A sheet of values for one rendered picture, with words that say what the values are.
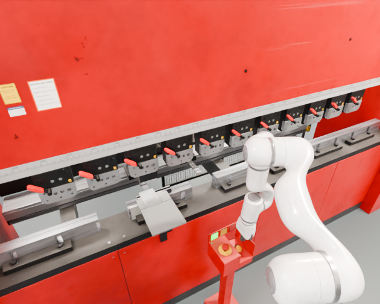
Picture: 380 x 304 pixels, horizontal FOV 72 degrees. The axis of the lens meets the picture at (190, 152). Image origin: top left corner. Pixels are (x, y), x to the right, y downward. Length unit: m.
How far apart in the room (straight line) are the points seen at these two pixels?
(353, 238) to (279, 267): 2.24
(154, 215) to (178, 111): 0.54
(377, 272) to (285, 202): 2.04
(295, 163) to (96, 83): 0.78
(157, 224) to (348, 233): 2.06
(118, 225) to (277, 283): 1.01
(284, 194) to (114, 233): 0.98
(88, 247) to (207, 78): 1.03
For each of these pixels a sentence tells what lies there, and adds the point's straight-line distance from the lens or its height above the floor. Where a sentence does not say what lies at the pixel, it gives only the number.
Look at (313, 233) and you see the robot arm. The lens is 0.80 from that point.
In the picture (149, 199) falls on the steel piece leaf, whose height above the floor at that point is 1.00.
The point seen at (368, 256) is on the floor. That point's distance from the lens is 2.87.
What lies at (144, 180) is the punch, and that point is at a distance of 1.42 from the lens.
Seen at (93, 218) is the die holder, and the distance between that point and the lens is 1.49.
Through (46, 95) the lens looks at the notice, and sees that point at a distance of 1.10.
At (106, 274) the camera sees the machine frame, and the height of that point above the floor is 0.67.
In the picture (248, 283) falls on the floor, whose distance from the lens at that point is 2.35.
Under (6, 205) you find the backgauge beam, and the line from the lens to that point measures 1.76.
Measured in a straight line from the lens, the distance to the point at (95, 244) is 1.50.
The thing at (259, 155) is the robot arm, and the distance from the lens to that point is 0.87.
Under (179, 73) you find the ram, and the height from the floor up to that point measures 1.66.
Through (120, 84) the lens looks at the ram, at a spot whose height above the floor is 1.65.
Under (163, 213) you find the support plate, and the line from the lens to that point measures 1.39.
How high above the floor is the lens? 2.01
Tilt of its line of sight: 34 degrees down
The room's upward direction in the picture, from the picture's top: 1 degrees counter-clockwise
